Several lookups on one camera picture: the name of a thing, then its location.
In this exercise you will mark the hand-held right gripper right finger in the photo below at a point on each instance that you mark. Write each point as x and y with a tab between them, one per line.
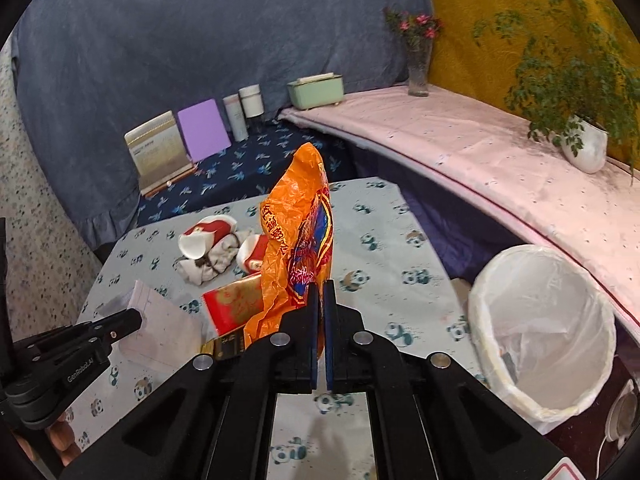
330	332

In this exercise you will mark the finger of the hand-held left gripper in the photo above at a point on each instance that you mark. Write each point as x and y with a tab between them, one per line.
117	325

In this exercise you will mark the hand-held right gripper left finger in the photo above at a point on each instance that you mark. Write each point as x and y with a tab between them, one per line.
312	332

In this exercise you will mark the orange plastic bag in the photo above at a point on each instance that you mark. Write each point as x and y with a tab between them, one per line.
285	240

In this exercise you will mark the crushed red white paper cup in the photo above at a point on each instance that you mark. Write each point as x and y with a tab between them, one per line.
205	237
252	255

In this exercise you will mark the bin with white liner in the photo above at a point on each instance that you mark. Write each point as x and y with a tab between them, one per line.
550	310

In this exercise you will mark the person's left hand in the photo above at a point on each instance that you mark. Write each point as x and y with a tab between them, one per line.
62	437

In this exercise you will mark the white paper notepad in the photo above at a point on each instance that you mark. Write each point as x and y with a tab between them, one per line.
160	325

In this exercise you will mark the red gold packet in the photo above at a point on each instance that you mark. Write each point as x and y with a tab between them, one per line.
232	305

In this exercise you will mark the gold black wrapper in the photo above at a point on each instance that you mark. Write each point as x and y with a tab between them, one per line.
225	345

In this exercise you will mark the panda print tablecloth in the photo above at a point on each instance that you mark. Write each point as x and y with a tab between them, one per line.
380	240

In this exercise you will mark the book with orange cover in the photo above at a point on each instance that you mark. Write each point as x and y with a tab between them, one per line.
165	182

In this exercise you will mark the dark purple cloth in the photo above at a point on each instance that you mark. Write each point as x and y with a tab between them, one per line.
430	215

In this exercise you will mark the navy palm print cloth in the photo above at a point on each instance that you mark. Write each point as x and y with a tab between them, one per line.
250	170

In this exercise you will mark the cream desk calendar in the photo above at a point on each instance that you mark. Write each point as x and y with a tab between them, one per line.
155	145

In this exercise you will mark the purple notebook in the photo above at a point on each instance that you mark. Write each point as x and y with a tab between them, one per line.
202	127

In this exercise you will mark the pink cloth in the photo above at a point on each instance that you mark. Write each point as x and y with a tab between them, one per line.
475	160

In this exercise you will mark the slim white bottle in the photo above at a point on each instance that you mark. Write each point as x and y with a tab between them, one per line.
235	117

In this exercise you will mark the white capped clear bottle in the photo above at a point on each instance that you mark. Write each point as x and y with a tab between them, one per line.
251	105

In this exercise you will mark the green tissue box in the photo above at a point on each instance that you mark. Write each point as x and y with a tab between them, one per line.
315	92

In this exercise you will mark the red bordered white card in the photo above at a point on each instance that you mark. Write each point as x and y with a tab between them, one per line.
565	471

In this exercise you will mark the grey blue cloth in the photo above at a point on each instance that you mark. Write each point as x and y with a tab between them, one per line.
175	35

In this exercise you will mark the white plant pot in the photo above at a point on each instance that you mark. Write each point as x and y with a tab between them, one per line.
587	145

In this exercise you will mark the pink flowers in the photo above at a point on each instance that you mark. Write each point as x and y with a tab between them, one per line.
415	25

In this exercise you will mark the yellow cloth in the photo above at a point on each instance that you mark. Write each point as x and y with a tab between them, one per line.
480	25

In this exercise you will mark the green leafy plant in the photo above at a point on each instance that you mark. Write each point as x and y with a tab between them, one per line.
560	70

